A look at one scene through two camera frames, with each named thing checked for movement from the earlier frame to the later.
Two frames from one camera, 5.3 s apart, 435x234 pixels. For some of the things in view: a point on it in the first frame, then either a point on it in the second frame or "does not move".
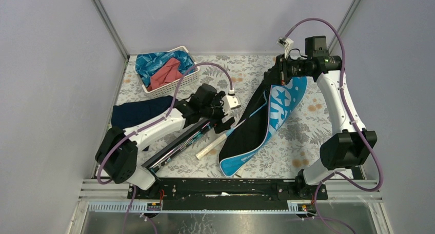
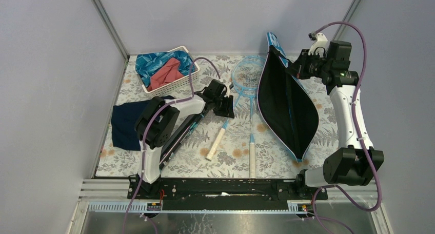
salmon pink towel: x=169 y=73 does not move
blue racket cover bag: x=260 y=124 to x=287 y=104
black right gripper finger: x=275 y=75 to x=295 y=68
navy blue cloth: x=125 y=114 does not move
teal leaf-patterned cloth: x=147 y=63 does not move
